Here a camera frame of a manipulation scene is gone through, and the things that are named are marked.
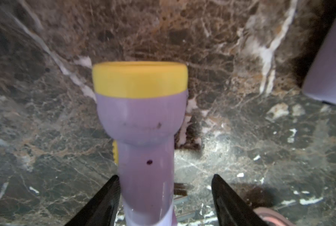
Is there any blue flashlight white head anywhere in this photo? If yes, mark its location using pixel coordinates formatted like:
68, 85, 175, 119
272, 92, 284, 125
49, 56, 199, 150
254, 207, 295, 226

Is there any purple flashlight yellow head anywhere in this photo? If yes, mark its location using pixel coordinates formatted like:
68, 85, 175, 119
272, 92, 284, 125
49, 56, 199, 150
302, 19, 336, 105

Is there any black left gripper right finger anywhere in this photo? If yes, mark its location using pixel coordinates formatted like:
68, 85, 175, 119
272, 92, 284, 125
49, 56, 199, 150
211, 174, 267, 226

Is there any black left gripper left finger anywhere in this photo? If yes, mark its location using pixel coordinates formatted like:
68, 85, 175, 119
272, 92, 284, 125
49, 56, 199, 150
65, 175, 121, 226

